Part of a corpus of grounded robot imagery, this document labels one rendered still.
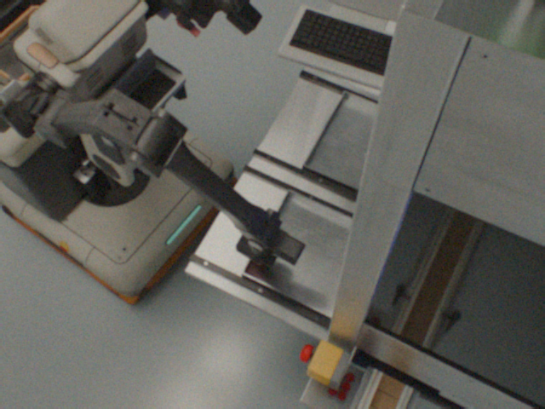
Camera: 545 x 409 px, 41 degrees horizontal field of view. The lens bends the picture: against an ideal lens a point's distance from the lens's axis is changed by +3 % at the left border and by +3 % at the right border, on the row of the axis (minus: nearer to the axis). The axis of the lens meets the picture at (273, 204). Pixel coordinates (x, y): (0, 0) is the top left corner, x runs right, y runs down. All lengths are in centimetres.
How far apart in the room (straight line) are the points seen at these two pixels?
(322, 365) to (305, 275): 30
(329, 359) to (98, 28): 87
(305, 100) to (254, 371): 106
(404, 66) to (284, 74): 247
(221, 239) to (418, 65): 123
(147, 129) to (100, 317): 157
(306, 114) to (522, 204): 125
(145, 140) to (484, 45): 77
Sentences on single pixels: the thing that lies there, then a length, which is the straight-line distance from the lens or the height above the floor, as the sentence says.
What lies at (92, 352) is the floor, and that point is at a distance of 274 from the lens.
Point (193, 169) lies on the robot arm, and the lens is 135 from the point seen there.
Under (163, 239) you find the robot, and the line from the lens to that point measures 254.
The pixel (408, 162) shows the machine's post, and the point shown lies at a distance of 83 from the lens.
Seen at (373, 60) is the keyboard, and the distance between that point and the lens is 219.
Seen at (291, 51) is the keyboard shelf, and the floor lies 80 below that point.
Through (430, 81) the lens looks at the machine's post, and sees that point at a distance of 70.
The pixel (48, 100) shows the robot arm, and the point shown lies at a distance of 166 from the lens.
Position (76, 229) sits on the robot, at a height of 28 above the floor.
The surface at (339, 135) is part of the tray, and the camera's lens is 198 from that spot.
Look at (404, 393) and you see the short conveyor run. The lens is 166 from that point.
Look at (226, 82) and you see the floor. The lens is 314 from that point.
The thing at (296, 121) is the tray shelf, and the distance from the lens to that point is 200.
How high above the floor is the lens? 259
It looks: 65 degrees down
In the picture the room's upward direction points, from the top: 2 degrees counter-clockwise
